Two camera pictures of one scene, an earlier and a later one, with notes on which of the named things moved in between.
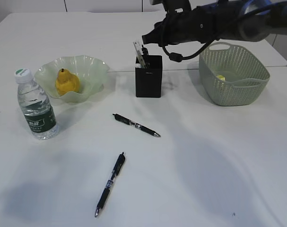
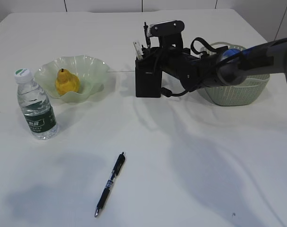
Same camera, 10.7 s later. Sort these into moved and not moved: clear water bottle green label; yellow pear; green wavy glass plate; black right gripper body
Moved: black right gripper body
Not moved: green wavy glass plate; yellow pear; clear water bottle green label
